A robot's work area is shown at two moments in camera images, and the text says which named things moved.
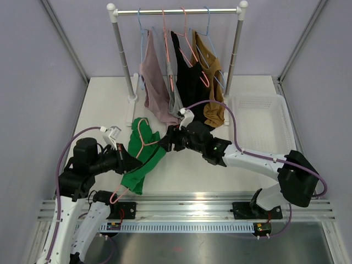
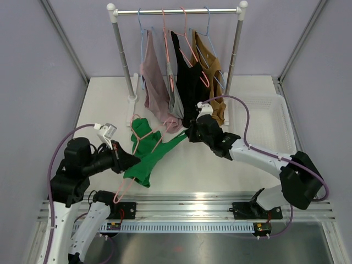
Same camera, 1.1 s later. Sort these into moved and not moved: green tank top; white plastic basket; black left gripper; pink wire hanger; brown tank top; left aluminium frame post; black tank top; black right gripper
Moved: black right gripper; green tank top; pink wire hanger
Not moved: left aluminium frame post; black tank top; black left gripper; white plastic basket; brown tank top
